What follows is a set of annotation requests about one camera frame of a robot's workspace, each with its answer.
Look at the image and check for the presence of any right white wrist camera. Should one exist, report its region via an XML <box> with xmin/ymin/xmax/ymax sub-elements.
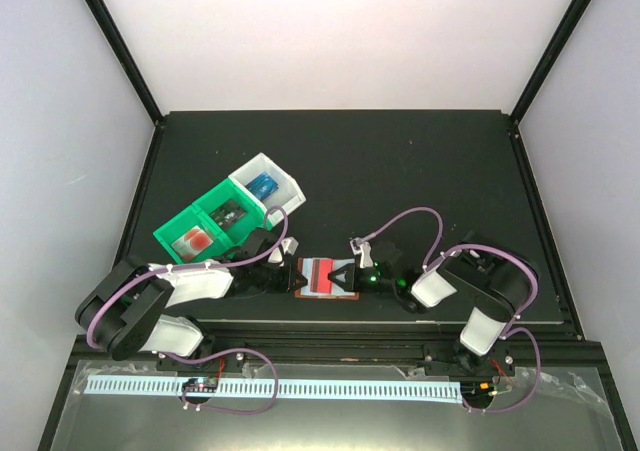
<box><xmin>349</xmin><ymin>238</ymin><xmax>374</xmax><ymax>269</ymax></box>

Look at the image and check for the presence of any red white card in bin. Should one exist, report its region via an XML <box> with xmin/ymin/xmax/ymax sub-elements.
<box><xmin>171</xmin><ymin>238</ymin><xmax>194</xmax><ymax>262</ymax></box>

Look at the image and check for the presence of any red white card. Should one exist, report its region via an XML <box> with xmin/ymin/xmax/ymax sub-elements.
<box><xmin>299</xmin><ymin>258</ymin><xmax>337</xmax><ymax>299</ymax></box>
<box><xmin>171</xmin><ymin>238</ymin><xmax>194</xmax><ymax>262</ymax></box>
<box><xmin>182</xmin><ymin>226</ymin><xmax>214</xmax><ymax>255</ymax></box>

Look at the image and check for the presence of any small circuit board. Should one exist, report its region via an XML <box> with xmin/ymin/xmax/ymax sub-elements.
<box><xmin>182</xmin><ymin>377</ymin><xmax>218</xmax><ymax>395</ymax></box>

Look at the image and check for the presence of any brown leather card holder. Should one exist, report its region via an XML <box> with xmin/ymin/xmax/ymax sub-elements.
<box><xmin>295</xmin><ymin>258</ymin><xmax>359</xmax><ymax>301</ymax></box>

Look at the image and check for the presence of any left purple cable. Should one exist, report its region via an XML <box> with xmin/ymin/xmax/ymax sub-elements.
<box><xmin>87</xmin><ymin>205</ymin><xmax>290</xmax><ymax>350</ymax></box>

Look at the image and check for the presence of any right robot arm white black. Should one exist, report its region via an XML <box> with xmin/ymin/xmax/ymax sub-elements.
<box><xmin>316</xmin><ymin>233</ymin><xmax>539</xmax><ymax>376</ymax></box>

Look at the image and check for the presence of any black aluminium front rail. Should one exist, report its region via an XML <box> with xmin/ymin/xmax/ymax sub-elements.
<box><xmin>94</xmin><ymin>320</ymin><xmax>551</xmax><ymax>377</ymax></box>

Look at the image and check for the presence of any white plastic bin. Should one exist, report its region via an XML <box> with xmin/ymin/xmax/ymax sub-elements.
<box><xmin>229</xmin><ymin>153</ymin><xmax>306</xmax><ymax>216</ymax></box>

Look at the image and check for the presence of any green bin at end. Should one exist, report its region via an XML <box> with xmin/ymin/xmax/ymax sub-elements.
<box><xmin>153</xmin><ymin>205</ymin><xmax>231</xmax><ymax>264</ymax></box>

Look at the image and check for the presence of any green bin near white bin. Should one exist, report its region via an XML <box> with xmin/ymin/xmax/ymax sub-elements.
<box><xmin>193</xmin><ymin>178</ymin><xmax>265</xmax><ymax>246</ymax></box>

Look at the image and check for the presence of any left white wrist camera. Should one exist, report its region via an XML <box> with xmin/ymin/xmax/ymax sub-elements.
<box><xmin>268</xmin><ymin>237</ymin><xmax>299</xmax><ymax>266</ymax></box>

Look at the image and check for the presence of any left black frame post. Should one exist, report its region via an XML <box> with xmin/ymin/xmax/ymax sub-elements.
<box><xmin>84</xmin><ymin>0</ymin><xmax>163</xmax><ymax>125</ymax></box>

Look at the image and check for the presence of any black frame post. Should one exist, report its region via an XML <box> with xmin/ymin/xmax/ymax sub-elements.
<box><xmin>84</xmin><ymin>0</ymin><xmax>163</xmax><ymax>125</ymax></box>
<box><xmin>510</xmin><ymin>0</ymin><xmax>592</xmax><ymax>124</ymax></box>

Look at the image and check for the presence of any right black frame post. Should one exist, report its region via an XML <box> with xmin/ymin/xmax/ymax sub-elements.
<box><xmin>510</xmin><ymin>0</ymin><xmax>592</xmax><ymax>124</ymax></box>

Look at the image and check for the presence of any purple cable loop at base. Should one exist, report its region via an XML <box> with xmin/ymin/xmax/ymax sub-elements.
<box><xmin>164</xmin><ymin>348</ymin><xmax>285</xmax><ymax>415</ymax></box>

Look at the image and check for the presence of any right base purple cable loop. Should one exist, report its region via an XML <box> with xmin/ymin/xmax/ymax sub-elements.
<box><xmin>462</xmin><ymin>328</ymin><xmax>544</xmax><ymax>416</ymax></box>

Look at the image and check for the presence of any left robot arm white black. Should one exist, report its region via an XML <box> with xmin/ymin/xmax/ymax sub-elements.
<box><xmin>75</xmin><ymin>228</ymin><xmax>303</xmax><ymax>370</ymax></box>

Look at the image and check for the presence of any white slotted cable duct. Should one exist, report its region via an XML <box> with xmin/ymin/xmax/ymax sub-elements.
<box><xmin>83</xmin><ymin>375</ymin><xmax>462</xmax><ymax>404</ymax></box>

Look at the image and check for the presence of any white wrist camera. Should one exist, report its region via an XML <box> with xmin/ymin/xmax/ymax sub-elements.
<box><xmin>349</xmin><ymin>238</ymin><xmax>374</xmax><ymax>269</ymax></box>
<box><xmin>268</xmin><ymin>237</ymin><xmax>299</xmax><ymax>266</ymax></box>

